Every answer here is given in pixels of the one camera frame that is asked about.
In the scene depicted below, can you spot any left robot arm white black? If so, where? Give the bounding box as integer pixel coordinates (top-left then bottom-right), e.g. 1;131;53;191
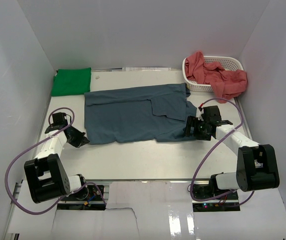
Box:
24;112;89;204

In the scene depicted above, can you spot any white perforated plastic basket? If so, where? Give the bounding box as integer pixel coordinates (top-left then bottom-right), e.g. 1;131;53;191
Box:
182;55;244;93

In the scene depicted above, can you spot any red t shirt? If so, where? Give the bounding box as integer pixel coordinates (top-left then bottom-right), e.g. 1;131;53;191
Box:
184;51;248;100

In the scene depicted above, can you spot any blue t shirt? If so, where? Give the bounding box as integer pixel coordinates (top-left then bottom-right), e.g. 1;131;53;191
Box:
84;83;197;145

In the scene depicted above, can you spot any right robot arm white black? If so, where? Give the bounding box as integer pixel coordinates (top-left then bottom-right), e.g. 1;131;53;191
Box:
185;105;280;202

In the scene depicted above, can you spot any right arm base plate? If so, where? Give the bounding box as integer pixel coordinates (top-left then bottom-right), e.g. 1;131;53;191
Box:
192;183;241;213

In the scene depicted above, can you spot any folded green t shirt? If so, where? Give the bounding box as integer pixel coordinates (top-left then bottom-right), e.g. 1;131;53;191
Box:
51;67;91;97

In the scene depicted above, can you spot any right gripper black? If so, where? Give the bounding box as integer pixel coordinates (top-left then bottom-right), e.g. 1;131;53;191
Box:
183;116;212;141

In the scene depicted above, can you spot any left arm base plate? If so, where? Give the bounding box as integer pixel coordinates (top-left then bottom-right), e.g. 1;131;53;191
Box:
57;185;109;211

